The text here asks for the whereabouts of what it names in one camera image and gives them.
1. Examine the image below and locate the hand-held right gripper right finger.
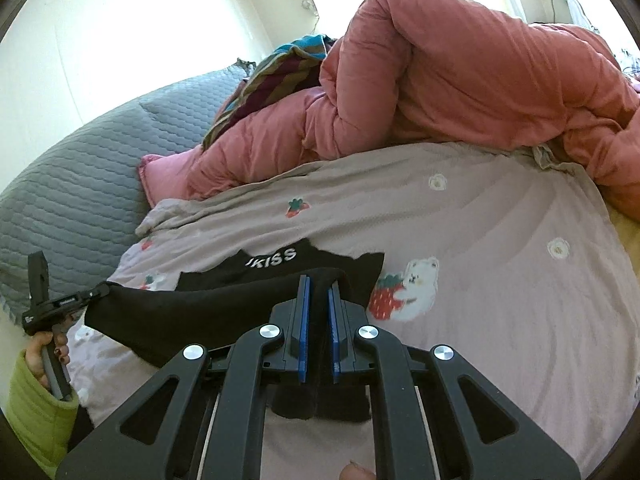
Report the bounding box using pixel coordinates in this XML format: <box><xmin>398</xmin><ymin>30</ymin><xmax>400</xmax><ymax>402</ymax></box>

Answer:
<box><xmin>328</xmin><ymin>282</ymin><xmax>583</xmax><ymax>480</ymax></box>

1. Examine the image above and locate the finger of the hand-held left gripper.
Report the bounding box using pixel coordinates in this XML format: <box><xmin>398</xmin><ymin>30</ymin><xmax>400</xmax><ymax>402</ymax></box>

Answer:
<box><xmin>75</xmin><ymin>281</ymin><xmax>117</xmax><ymax>311</ymax></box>

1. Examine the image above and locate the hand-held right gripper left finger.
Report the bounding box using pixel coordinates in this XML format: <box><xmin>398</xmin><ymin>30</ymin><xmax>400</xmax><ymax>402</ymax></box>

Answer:
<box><xmin>55</xmin><ymin>275</ymin><xmax>312</xmax><ymax>480</ymax></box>

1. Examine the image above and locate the black sweater with orange cuffs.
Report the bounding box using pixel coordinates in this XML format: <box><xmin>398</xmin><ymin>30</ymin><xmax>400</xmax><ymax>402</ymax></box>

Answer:
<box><xmin>84</xmin><ymin>240</ymin><xmax>386</xmax><ymax>423</ymax></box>

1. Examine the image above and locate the person's left forearm green sleeve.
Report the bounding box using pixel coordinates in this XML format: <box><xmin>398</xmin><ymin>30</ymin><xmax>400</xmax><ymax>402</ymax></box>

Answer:
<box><xmin>2</xmin><ymin>350</ymin><xmax>79</xmax><ymax>478</ymax></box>

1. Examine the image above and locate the person's left hand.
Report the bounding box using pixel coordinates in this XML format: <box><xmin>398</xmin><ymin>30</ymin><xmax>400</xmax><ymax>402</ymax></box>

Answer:
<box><xmin>24</xmin><ymin>332</ymin><xmax>72</xmax><ymax>392</ymax></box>

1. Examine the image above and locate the person's right hand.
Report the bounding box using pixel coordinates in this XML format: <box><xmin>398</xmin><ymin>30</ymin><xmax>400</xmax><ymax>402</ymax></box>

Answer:
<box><xmin>340</xmin><ymin>460</ymin><xmax>377</xmax><ymax>480</ymax></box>

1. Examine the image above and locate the grey quilted bed cover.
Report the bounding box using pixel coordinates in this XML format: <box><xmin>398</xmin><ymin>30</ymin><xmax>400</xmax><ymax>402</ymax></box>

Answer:
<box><xmin>0</xmin><ymin>67</ymin><xmax>251</xmax><ymax>321</ymax></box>

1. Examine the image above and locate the printed strawberry blanket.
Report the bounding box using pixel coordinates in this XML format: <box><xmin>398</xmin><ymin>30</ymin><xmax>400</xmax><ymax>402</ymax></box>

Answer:
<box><xmin>65</xmin><ymin>140</ymin><xmax>640</xmax><ymax>480</ymax></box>

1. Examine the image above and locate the colourful striped cloth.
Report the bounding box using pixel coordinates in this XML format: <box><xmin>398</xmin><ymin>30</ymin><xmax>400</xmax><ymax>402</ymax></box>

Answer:
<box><xmin>202</xmin><ymin>34</ymin><xmax>341</xmax><ymax>151</ymax></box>

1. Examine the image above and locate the pink comforter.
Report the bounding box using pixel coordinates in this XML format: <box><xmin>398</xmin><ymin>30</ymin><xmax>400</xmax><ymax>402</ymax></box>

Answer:
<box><xmin>139</xmin><ymin>0</ymin><xmax>640</xmax><ymax>221</ymax></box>

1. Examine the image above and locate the pale yellow bed sheet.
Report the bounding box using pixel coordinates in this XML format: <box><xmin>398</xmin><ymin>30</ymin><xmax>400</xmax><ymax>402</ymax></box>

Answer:
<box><xmin>602</xmin><ymin>200</ymin><xmax>640</xmax><ymax>271</ymax></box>

